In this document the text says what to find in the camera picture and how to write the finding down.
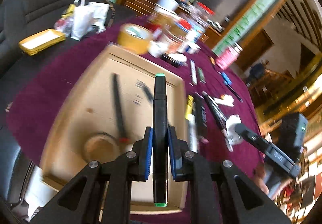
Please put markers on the yellow highlighter pen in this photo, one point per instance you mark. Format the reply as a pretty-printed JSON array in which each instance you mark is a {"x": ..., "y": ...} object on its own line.
[{"x": 189, "y": 107}]

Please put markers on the black marker pink cap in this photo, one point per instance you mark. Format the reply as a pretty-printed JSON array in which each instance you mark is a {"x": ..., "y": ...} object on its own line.
[{"x": 200, "y": 119}]

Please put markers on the white paper bag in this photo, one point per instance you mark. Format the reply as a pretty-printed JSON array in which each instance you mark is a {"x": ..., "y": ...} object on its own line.
[{"x": 82, "y": 18}]

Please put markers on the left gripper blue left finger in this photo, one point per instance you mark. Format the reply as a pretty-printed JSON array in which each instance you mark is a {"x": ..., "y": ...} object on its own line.
[{"x": 145, "y": 154}]

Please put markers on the cardboard box tray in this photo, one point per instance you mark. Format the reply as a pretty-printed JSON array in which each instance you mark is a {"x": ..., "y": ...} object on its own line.
[{"x": 89, "y": 110}]

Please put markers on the brown tape roll in box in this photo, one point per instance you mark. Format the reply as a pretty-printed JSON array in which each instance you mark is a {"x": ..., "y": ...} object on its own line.
[{"x": 101, "y": 147}]

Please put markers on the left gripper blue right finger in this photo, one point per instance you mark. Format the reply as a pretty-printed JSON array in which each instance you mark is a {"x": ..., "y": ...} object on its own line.
[{"x": 176, "y": 160}]

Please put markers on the maroon table cloth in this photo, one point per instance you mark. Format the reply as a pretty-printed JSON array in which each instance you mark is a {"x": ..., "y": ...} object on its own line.
[{"x": 44, "y": 90}]

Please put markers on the green metal pen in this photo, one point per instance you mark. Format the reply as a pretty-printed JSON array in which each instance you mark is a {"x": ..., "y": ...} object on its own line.
[{"x": 201, "y": 75}]

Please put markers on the right hand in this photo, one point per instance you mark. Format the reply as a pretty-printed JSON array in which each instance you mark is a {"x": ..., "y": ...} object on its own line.
[{"x": 260, "y": 179}]

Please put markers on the black marker green cap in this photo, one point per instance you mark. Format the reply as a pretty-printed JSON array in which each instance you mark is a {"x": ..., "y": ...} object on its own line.
[{"x": 160, "y": 142}]

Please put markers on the black marker red cap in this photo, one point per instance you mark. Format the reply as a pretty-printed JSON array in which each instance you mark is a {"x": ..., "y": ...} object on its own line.
[{"x": 123, "y": 137}]

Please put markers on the black leather sofa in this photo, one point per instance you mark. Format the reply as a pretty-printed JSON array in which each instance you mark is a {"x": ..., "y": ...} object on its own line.
[{"x": 23, "y": 18}]

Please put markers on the yellow flat box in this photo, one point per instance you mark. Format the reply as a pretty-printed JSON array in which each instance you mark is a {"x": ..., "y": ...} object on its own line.
[{"x": 38, "y": 42}]

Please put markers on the black clear ballpoint pen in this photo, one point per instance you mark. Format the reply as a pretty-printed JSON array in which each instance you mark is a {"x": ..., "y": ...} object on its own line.
[{"x": 146, "y": 90}]

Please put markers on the white pen on table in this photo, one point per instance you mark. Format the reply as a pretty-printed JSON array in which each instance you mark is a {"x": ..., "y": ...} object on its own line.
[{"x": 193, "y": 72}]

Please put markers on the red lid jar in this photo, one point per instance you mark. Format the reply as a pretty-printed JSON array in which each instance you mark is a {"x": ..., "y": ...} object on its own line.
[{"x": 204, "y": 12}]

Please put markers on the yellow packing tape roll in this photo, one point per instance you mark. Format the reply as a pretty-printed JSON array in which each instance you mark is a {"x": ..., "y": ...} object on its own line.
[{"x": 135, "y": 38}]

